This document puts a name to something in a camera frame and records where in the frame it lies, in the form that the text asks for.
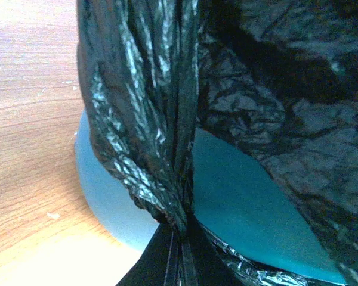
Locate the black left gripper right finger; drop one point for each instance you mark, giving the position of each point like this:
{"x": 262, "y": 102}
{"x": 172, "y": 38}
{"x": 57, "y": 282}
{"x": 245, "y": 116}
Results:
{"x": 201, "y": 265}

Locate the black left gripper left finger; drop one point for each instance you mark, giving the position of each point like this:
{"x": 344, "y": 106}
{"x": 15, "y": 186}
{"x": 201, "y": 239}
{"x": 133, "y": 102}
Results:
{"x": 158, "y": 264}

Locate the black plastic trash bag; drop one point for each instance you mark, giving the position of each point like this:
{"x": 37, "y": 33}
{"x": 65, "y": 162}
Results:
{"x": 278, "y": 80}

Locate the teal plastic trash bin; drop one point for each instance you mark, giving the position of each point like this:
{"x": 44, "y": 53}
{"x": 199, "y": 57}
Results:
{"x": 235, "y": 199}

